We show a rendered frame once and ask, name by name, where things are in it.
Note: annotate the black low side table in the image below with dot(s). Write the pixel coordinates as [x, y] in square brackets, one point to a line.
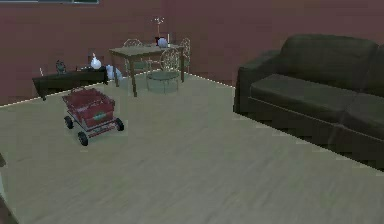
[66, 80]

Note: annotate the red toy wagon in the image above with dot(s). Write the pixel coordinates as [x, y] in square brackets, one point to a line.
[90, 108]

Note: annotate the brown wooden dining table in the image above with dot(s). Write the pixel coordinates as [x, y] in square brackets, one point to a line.
[140, 52]

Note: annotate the pale blue cloth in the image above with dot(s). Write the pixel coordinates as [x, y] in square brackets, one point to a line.
[112, 71]

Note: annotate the white round lantern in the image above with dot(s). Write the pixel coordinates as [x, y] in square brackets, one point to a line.
[95, 63]

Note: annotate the white globe lantern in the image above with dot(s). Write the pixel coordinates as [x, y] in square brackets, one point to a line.
[162, 42]

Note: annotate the pale wicker round-back chair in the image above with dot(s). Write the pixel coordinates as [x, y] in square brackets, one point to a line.
[186, 50]
[168, 71]
[133, 44]

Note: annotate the dark green sofa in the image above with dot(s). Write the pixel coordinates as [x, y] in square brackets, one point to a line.
[310, 90]

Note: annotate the red vase with twigs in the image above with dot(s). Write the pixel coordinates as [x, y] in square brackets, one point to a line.
[158, 28]

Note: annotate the dark small figurine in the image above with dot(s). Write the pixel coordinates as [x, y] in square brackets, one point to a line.
[60, 67]

